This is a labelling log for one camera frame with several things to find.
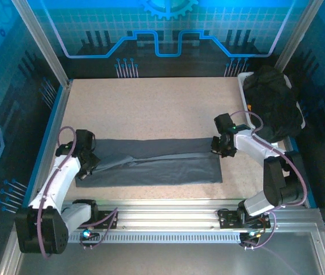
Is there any grey t-shirt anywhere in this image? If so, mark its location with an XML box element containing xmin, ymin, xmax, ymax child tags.
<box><xmin>75</xmin><ymin>137</ymin><xmax>223</xmax><ymax>188</ymax></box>

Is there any pile of black t-shirts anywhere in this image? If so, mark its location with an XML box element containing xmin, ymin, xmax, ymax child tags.
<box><xmin>242</xmin><ymin>65</ymin><xmax>306</xmax><ymax>143</ymax></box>

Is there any white plastic bin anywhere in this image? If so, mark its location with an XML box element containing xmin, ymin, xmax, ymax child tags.
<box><xmin>237</xmin><ymin>72</ymin><xmax>307</xmax><ymax>144</ymax></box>

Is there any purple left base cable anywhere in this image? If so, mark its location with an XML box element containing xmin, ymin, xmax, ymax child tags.
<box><xmin>79</xmin><ymin>207</ymin><xmax>119</xmax><ymax>250</ymax></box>

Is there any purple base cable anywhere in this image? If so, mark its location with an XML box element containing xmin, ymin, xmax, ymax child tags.
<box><xmin>79</xmin><ymin>207</ymin><xmax>119</xmax><ymax>250</ymax></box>
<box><xmin>241</xmin><ymin>211</ymin><xmax>278</xmax><ymax>250</ymax></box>

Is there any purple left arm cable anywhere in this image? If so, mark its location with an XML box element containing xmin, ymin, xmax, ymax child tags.
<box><xmin>36</xmin><ymin>125</ymin><xmax>79</xmax><ymax>259</ymax></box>

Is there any aluminium mounting rail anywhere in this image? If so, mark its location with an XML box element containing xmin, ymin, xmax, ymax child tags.
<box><xmin>65</xmin><ymin>199</ymin><xmax>271</xmax><ymax>233</ymax></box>

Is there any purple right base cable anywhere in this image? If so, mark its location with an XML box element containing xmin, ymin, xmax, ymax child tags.
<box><xmin>241</xmin><ymin>211</ymin><xmax>278</xmax><ymax>250</ymax></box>

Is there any slotted grey cable duct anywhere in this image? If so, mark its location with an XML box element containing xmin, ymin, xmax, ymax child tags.
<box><xmin>67</xmin><ymin>231</ymin><xmax>243</xmax><ymax>245</ymax></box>

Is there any aluminium frame post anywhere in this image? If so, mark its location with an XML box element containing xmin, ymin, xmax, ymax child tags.
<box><xmin>11</xmin><ymin>0</ymin><xmax>73</xmax><ymax>87</ymax></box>
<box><xmin>274</xmin><ymin>0</ymin><xmax>324</xmax><ymax>76</ymax></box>

